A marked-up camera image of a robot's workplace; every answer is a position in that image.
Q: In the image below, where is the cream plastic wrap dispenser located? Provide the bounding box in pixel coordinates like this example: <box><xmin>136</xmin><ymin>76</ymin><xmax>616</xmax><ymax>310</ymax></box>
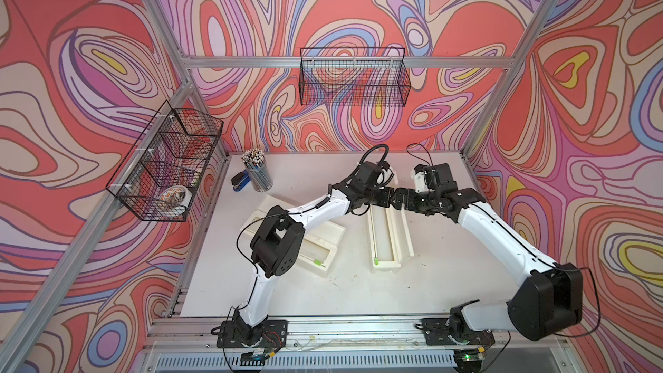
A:
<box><xmin>243</xmin><ymin>195</ymin><xmax>346</xmax><ymax>278</ymax></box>

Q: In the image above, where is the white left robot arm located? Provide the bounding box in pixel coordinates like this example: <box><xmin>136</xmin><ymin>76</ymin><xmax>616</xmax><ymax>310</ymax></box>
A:
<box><xmin>238</xmin><ymin>185</ymin><xmax>393</xmax><ymax>328</ymax></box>

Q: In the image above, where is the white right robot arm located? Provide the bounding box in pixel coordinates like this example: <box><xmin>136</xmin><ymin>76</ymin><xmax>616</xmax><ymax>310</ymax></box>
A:
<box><xmin>390</xmin><ymin>164</ymin><xmax>584</xmax><ymax>344</ymax></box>

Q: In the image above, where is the cup of pencils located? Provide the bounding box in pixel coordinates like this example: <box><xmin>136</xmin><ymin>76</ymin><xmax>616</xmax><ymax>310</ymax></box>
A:
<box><xmin>242</xmin><ymin>149</ymin><xmax>273</xmax><ymax>193</ymax></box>

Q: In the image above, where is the tape roll in basket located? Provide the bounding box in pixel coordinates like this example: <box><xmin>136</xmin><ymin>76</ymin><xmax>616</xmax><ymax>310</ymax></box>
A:
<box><xmin>155</xmin><ymin>186</ymin><xmax>191</xmax><ymax>217</ymax></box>

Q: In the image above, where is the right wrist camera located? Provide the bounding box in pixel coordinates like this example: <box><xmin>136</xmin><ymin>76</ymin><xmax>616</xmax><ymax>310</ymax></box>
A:
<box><xmin>412</xmin><ymin>164</ymin><xmax>434</xmax><ymax>193</ymax></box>

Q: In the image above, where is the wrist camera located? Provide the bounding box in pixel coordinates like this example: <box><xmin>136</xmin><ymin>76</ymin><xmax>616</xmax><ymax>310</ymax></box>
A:
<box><xmin>412</xmin><ymin>164</ymin><xmax>434</xmax><ymax>193</ymax></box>
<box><xmin>354</xmin><ymin>162</ymin><xmax>390</xmax><ymax>188</ymax></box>

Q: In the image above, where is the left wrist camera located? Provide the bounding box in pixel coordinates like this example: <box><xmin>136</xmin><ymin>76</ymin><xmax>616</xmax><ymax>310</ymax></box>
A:
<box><xmin>354</xmin><ymin>162</ymin><xmax>390</xmax><ymax>188</ymax></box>

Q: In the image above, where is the black wire basket back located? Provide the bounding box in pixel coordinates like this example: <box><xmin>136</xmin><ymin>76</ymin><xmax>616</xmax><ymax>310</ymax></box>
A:
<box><xmin>299</xmin><ymin>45</ymin><xmax>411</xmax><ymax>107</ymax></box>

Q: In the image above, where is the black wire basket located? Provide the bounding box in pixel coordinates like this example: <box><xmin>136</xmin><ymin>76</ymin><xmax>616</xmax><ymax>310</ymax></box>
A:
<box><xmin>299</xmin><ymin>45</ymin><xmax>411</xmax><ymax>107</ymax></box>
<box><xmin>105</xmin><ymin>102</ymin><xmax>224</xmax><ymax>222</ymax></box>

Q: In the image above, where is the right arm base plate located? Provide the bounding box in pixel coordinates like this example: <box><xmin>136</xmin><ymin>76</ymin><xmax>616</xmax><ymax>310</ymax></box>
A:
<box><xmin>414</xmin><ymin>315</ymin><xmax>496</xmax><ymax>348</ymax></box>

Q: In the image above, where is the aluminium front rail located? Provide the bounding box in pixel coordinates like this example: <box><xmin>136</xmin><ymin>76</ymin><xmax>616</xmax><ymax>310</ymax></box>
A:
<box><xmin>131</xmin><ymin>314</ymin><xmax>585</xmax><ymax>372</ymax></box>

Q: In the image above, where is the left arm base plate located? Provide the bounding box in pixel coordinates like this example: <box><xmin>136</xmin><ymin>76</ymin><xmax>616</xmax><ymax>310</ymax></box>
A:
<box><xmin>210</xmin><ymin>319</ymin><xmax>288</xmax><ymax>350</ymax></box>

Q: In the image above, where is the black wire basket left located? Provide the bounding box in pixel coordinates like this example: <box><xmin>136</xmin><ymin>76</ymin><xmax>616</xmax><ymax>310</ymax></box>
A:
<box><xmin>105</xmin><ymin>102</ymin><xmax>224</xmax><ymax>222</ymax></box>

